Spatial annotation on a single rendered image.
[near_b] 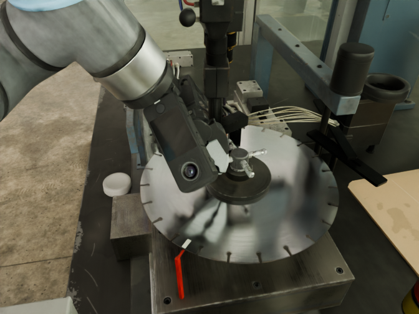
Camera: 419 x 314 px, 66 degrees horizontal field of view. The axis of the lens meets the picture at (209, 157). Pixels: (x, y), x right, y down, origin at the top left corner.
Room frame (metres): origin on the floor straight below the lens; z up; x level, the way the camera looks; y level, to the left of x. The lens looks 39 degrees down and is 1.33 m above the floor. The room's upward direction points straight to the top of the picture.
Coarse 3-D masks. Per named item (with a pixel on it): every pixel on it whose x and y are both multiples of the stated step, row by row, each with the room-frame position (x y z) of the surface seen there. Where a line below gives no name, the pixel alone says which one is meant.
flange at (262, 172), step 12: (228, 168) 0.40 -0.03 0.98; (252, 168) 0.40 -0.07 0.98; (264, 168) 0.42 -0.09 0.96; (216, 180) 0.39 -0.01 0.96; (228, 180) 0.39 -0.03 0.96; (240, 180) 0.38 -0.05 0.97; (252, 180) 0.39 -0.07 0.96; (264, 180) 0.39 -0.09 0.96; (216, 192) 0.37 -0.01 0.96; (228, 192) 0.36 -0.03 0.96; (240, 192) 0.36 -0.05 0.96; (252, 192) 0.36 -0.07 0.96; (264, 192) 0.37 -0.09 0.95
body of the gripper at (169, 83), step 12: (168, 72) 0.34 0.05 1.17; (168, 84) 0.33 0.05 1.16; (180, 84) 0.41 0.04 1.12; (192, 84) 0.40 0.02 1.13; (144, 96) 0.32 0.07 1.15; (156, 96) 0.32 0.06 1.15; (180, 96) 0.38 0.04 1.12; (192, 96) 0.37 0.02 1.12; (204, 96) 0.42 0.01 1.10; (132, 108) 0.33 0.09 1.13; (192, 108) 0.35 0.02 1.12; (204, 120) 0.36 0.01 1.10; (204, 132) 0.35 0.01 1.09
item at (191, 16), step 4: (188, 8) 0.41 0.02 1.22; (180, 12) 0.40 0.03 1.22; (184, 12) 0.40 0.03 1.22; (188, 12) 0.40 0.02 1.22; (192, 12) 0.40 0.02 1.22; (180, 16) 0.40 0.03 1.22; (184, 16) 0.40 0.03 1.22; (188, 16) 0.40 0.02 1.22; (192, 16) 0.40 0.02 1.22; (180, 20) 0.40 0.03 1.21; (184, 20) 0.39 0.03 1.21; (188, 20) 0.39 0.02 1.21; (192, 20) 0.40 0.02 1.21; (184, 24) 0.40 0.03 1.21; (188, 24) 0.40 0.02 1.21; (192, 24) 0.40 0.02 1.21
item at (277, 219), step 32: (256, 128) 0.56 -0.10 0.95; (160, 160) 0.45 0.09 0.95; (288, 160) 0.45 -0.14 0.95; (320, 160) 0.45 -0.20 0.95; (160, 192) 0.37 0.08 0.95; (192, 192) 0.37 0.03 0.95; (288, 192) 0.37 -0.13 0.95; (320, 192) 0.37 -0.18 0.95; (160, 224) 0.31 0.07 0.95; (192, 224) 0.31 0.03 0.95; (224, 224) 0.31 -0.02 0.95; (256, 224) 0.31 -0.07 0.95; (288, 224) 0.31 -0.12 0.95; (320, 224) 0.31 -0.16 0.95; (224, 256) 0.25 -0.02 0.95; (256, 256) 0.25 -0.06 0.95; (288, 256) 0.25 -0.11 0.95
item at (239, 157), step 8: (232, 144) 0.44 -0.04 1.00; (232, 152) 0.41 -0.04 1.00; (240, 152) 0.41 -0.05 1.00; (248, 152) 0.41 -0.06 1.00; (256, 152) 0.42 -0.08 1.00; (264, 152) 0.42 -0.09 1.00; (232, 160) 0.40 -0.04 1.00; (240, 160) 0.39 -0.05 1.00; (232, 168) 0.40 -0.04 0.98; (240, 168) 0.39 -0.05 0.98; (248, 168) 0.37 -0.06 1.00; (248, 176) 0.36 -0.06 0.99
